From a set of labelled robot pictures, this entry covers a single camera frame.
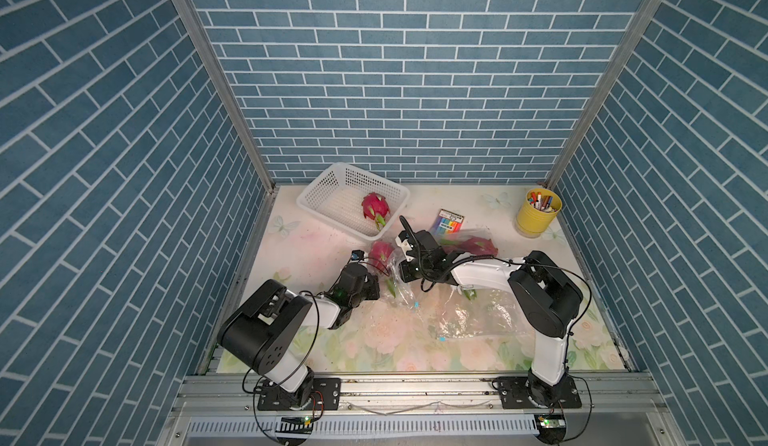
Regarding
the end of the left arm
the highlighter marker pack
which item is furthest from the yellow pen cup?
the end of the left arm

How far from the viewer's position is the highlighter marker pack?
1071 mm

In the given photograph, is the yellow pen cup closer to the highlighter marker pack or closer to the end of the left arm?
the highlighter marker pack
